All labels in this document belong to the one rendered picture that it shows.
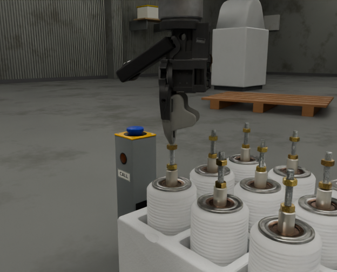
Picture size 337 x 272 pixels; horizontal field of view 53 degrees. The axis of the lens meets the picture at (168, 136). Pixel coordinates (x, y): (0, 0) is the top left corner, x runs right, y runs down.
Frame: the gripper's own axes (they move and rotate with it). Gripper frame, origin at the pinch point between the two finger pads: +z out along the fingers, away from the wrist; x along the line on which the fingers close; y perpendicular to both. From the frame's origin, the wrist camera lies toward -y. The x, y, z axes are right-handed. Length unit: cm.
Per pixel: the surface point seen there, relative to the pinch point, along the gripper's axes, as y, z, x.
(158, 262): 0.4, 20.2, -9.3
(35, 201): -56, 35, 36
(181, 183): 2.3, 9.3, 0.7
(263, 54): 33, -20, 504
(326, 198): 26.9, 7.6, -4.8
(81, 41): -365, -51, 671
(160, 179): -1.8, 9.1, 0.9
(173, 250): 3.4, 16.5, -10.8
